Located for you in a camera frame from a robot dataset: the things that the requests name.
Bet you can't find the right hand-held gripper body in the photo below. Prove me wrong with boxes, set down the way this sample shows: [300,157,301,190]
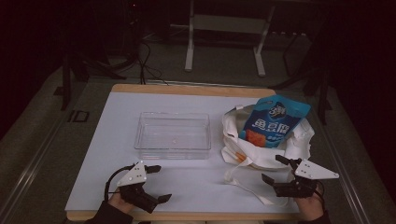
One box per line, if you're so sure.
[273,158,340,199]

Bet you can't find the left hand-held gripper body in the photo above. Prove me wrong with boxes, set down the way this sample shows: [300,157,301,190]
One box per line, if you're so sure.
[116,160,160,215]

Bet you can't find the white cloth bag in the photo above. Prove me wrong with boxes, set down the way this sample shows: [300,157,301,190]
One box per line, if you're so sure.
[220,105,316,207]

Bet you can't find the clear plastic box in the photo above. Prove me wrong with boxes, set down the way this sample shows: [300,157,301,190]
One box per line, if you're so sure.
[134,111,213,161]

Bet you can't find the blue snack packet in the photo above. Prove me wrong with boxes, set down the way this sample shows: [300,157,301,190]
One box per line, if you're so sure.
[238,94,312,149]

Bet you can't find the person's left hand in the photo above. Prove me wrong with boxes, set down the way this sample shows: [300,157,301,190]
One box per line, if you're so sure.
[107,191,135,215]

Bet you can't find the person's right hand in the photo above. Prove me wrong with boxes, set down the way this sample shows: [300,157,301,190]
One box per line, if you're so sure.
[293,186,325,222]

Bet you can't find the white table mat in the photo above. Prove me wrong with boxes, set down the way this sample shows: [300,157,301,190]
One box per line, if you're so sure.
[64,91,301,215]

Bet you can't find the black metal stand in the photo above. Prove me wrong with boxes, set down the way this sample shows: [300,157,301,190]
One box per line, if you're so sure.
[53,46,127,112]
[270,31,333,126]

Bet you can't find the white metal stand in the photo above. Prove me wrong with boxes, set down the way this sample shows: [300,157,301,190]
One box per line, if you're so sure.
[184,0,276,78]

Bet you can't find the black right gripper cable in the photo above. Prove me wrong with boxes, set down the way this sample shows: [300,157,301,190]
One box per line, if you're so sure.
[314,182,327,210]

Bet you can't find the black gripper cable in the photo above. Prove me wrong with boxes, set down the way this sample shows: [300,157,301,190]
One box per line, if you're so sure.
[104,164,138,203]
[314,182,327,210]

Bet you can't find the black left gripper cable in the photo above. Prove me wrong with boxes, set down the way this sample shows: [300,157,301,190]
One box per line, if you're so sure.
[104,164,138,203]

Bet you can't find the black floor bracket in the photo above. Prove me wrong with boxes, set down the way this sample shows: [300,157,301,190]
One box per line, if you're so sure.
[67,109,91,123]

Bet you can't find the black floor cables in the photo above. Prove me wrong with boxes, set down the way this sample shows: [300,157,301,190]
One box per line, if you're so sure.
[135,39,169,86]

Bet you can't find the metal rail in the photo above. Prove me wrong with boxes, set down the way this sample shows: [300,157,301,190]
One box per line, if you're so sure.
[0,108,76,219]

